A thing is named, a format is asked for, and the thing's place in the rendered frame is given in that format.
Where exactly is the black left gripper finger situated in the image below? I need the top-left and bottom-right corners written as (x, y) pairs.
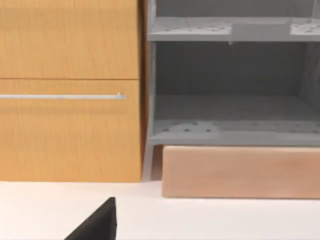
top-left (63, 196), bottom-right (118, 240)

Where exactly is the wooden cupboard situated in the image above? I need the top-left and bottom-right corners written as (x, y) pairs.
top-left (0, 0), bottom-right (156, 184)

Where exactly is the pale wooden drawer front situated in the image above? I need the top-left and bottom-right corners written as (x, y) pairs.
top-left (161, 144), bottom-right (320, 200)

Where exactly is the plain wooden drawer front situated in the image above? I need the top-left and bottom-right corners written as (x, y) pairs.
top-left (0, 0), bottom-right (141, 80)

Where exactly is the grey pierced drawer inside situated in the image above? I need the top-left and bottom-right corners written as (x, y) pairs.
top-left (146, 0), bottom-right (320, 147)

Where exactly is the wooden drawer front with handle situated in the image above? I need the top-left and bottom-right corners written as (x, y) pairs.
top-left (0, 78), bottom-right (142, 183)

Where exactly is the long metal handle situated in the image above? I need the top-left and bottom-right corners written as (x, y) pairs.
top-left (0, 92), bottom-right (127, 101)

